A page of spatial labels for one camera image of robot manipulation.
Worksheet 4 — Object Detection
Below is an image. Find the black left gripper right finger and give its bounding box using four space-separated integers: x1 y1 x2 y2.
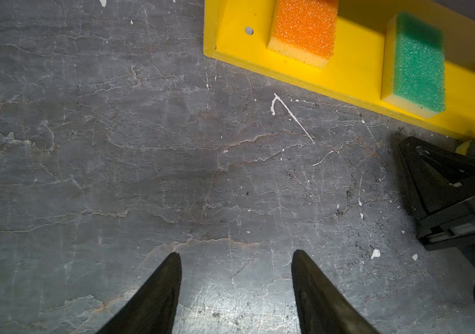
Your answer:
291 250 378 334

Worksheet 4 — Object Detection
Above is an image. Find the orange sponge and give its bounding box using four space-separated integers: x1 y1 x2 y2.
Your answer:
267 0 339 69

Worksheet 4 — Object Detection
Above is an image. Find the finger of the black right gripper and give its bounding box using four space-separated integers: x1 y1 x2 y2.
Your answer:
399 136 475 221

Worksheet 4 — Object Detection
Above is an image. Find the yellow shelf unit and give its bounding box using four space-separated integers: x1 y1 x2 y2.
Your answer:
204 1 475 140

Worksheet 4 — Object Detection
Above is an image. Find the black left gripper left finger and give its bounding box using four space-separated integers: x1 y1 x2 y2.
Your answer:
98 252 182 334

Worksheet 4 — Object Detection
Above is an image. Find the bright green sponge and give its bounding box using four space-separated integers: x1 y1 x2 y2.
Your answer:
381 12 446 118

